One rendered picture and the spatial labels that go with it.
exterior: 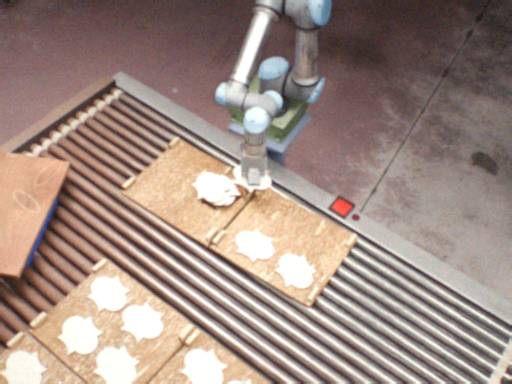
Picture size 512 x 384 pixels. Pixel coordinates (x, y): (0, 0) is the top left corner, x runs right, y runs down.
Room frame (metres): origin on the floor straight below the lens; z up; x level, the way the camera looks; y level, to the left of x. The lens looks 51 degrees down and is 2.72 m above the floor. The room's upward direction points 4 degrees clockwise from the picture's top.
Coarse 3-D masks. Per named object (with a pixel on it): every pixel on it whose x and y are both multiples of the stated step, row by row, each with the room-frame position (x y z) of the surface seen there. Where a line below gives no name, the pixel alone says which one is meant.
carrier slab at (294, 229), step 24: (264, 192) 1.47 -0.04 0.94; (240, 216) 1.35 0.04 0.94; (264, 216) 1.36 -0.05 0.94; (288, 216) 1.36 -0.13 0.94; (312, 216) 1.37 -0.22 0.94; (288, 240) 1.26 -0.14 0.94; (312, 240) 1.26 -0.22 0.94; (336, 240) 1.27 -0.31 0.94; (240, 264) 1.14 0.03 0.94; (264, 264) 1.15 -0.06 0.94; (312, 264) 1.16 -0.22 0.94; (336, 264) 1.17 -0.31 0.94; (288, 288) 1.06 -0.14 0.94; (312, 288) 1.06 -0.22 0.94
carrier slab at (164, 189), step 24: (168, 168) 1.55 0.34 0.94; (192, 168) 1.56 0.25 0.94; (216, 168) 1.57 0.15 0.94; (144, 192) 1.43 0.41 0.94; (168, 192) 1.43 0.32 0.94; (192, 192) 1.44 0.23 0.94; (240, 192) 1.46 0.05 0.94; (168, 216) 1.32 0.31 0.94; (192, 216) 1.33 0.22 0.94; (216, 216) 1.34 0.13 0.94
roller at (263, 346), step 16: (80, 208) 1.34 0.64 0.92; (96, 224) 1.27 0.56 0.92; (112, 240) 1.22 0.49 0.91; (128, 240) 1.22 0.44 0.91; (144, 256) 1.15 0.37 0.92; (160, 272) 1.09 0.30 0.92; (176, 288) 1.04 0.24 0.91; (192, 288) 1.04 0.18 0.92; (208, 304) 0.98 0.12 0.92; (224, 320) 0.93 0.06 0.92; (240, 336) 0.88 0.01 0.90; (256, 336) 0.88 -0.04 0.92; (272, 352) 0.83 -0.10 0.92; (288, 368) 0.78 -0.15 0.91; (304, 368) 0.78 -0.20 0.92
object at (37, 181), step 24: (0, 168) 1.40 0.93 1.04; (24, 168) 1.41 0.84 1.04; (48, 168) 1.42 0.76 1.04; (0, 192) 1.29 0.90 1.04; (24, 192) 1.30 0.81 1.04; (48, 192) 1.31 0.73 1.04; (0, 216) 1.19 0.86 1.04; (24, 216) 1.20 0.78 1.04; (0, 240) 1.09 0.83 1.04; (24, 240) 1.10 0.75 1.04; (0, 264) 1.00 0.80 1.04; (24, 264) 1.01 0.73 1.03
